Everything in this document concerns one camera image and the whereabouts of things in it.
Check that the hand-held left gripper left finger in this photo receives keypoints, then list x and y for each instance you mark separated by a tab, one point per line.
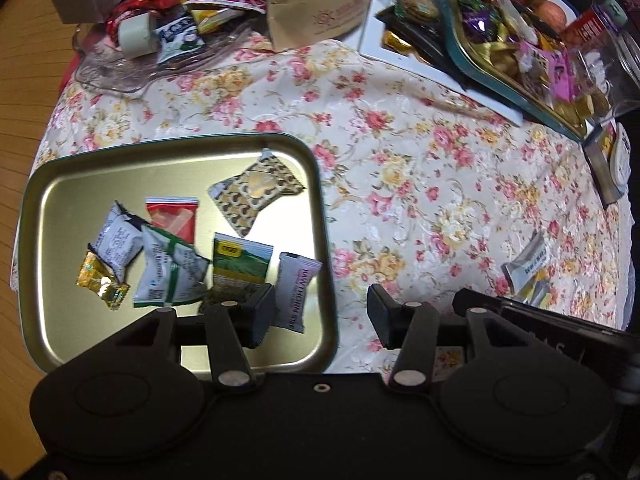
262	315

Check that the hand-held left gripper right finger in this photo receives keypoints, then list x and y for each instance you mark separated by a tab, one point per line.
381	317

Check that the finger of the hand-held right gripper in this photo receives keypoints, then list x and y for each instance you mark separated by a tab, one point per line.
475	299

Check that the white and purple snack packet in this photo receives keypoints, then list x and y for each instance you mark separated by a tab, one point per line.
297	290

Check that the green and yellow pea packet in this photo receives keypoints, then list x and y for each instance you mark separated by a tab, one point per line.
240	265

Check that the grey snack packet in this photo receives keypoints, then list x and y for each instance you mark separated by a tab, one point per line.
525	265

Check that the green and white snack packet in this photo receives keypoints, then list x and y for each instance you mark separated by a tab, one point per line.
167	270

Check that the gold heart patterned packet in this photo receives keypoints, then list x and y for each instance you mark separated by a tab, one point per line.
255	190

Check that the white and dark blue packet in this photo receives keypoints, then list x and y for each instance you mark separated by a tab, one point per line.
117	240

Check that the gold candy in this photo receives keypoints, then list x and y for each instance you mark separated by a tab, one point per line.
100	280

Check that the gold tin tray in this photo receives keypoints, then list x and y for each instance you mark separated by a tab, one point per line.
65	200

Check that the floral tablecloth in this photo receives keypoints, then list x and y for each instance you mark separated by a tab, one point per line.
425	185

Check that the dark booklet with yellow picture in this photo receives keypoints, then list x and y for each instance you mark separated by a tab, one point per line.
602	170

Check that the white remote control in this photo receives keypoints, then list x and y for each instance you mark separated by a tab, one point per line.
622	155

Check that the teal tin tray of candies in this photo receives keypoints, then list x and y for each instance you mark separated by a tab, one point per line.
500	70

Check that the pink snack packet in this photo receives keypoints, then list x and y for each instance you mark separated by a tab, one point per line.
547	70

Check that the white flat board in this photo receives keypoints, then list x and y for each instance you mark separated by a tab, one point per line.
400	60

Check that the clear glass dish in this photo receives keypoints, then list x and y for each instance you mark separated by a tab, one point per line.
115	75

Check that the large glass cookie jar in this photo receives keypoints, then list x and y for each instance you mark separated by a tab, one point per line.
625	60

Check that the blue and white snack packet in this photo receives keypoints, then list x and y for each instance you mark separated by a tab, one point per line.
180	40

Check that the clear package with red label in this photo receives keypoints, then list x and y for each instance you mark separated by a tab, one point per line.
590	35

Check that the roll of clear tape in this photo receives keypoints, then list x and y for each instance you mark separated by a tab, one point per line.
135	35

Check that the kraft paper bag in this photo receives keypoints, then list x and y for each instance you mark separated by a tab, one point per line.
315	10

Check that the shiny red snack packet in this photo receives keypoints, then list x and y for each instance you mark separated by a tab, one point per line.
145	10

